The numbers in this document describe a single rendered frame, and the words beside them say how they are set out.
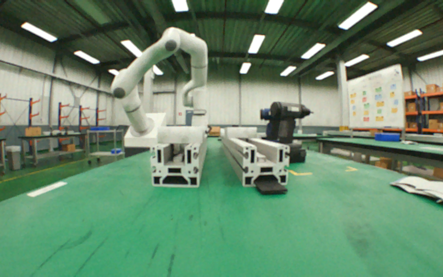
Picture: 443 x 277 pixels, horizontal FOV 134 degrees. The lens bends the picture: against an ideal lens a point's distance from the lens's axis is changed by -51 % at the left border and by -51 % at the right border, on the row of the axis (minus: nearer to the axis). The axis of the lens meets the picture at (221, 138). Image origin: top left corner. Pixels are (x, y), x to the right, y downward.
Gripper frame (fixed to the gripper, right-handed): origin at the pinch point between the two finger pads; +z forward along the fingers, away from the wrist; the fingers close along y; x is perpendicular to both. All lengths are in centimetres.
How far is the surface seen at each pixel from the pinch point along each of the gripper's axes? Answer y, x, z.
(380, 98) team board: -290, -101, -64
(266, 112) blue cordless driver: -33, 39, -14
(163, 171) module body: 2, 86, 2
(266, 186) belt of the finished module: -18, 89, 4
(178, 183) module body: -1, 85, 5
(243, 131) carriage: -19, 54, -6
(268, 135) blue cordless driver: -34, 38, -4
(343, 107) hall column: -593, -573, -109
